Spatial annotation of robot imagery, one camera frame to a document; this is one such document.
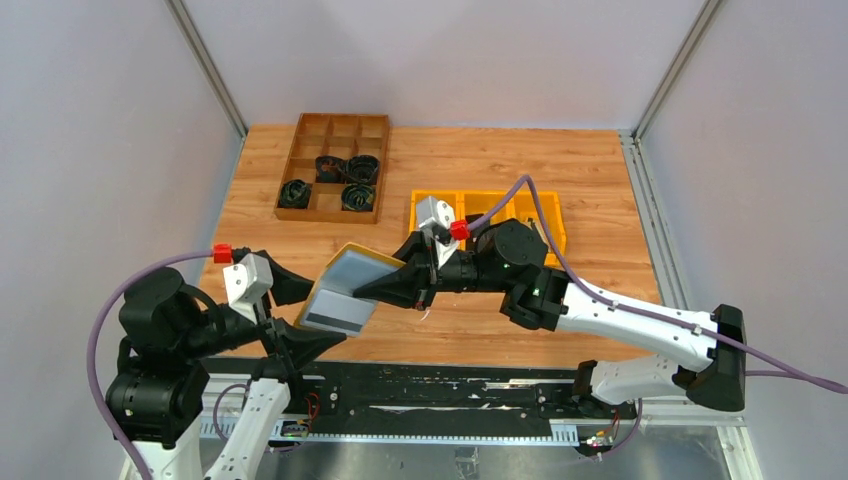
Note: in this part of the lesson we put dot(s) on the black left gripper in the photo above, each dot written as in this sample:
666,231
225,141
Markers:
298,342

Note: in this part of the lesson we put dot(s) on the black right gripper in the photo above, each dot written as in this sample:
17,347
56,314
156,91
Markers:
410,285

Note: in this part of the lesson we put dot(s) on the grey striped credit card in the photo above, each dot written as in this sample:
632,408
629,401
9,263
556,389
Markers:
335,312

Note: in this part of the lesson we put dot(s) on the yellow leather card holder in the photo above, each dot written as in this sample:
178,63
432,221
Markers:
348,278

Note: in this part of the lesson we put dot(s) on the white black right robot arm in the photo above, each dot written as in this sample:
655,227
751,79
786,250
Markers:
509,258

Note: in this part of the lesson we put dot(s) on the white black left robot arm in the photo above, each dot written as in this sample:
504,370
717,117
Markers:
154,405

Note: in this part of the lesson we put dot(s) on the yellow left plastic bin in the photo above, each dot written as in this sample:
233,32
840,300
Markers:
428,206

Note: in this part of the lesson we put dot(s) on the yellow plastic bin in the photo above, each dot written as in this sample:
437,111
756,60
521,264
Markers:
476,203
428,206
525,211

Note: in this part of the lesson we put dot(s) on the yellow middle plastic bin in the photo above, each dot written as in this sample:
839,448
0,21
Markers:
476,203

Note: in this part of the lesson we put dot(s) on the yellow right plastic bin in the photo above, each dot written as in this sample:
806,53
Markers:
525,211

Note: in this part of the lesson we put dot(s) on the wooden compartment tray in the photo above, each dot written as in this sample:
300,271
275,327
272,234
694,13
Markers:
335,170

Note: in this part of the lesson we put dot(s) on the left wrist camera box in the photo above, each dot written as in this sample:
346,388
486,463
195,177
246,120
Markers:
248,280

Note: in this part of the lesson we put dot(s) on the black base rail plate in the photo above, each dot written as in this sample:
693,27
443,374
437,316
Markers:
441,402

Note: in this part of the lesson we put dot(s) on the aluminium frame rail right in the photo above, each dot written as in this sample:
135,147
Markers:
662,245

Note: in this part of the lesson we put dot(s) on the aluminium frame rail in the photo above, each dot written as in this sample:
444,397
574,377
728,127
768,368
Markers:
662,245
196,44

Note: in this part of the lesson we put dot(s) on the aluminium frame rail left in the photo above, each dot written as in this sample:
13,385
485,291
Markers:
196,44

